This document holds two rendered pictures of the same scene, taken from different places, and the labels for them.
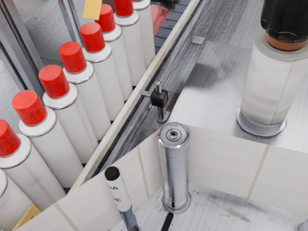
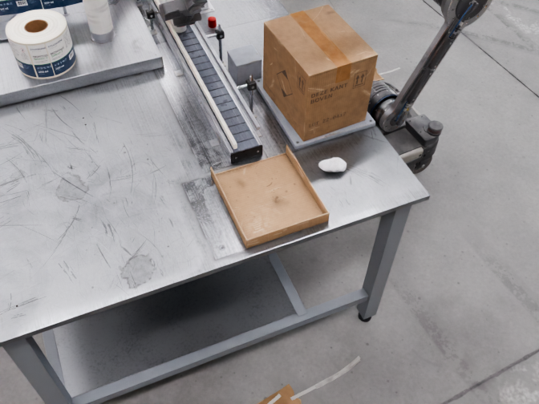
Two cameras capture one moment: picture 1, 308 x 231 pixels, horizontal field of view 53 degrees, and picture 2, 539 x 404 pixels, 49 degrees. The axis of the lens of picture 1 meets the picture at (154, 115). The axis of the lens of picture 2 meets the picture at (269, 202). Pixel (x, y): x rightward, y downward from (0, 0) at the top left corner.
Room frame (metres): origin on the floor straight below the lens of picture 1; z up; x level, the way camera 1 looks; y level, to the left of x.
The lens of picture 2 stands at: (1.97, -1.32, 2.21)
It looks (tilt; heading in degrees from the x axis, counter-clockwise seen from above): 51 degrees down; 126
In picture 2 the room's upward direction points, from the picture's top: 2 degrees clockwise
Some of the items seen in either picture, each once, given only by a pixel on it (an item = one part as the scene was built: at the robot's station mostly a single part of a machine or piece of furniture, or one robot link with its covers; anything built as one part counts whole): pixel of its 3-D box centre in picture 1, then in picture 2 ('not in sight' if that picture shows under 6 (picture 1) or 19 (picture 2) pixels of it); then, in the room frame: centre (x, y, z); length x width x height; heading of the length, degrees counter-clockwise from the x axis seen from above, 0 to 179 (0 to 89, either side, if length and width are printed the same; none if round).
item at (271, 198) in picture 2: not in sight; (268, 193); (1.29, -0.41, 0.85); 0.30 x 0.26 x 0.04; 151
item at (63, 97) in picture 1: (71, 118); not in sight; (0.32, 0.13, 0.98); 0.05 x 0.05 x 0.20
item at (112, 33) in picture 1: (112, 57); not in sight; (0.46, 0.06, 0.98); 0.05 x 0.05 x 0.20
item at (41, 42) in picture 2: not in sight; (42, 43); (0.31, -0.43, 0.95); 0.20 x 0.20 x 0.14
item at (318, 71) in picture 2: not in sight; (316, 72); (1.16, 0.01, 0.99); 0.30 x 0.24 x 0.27; 154
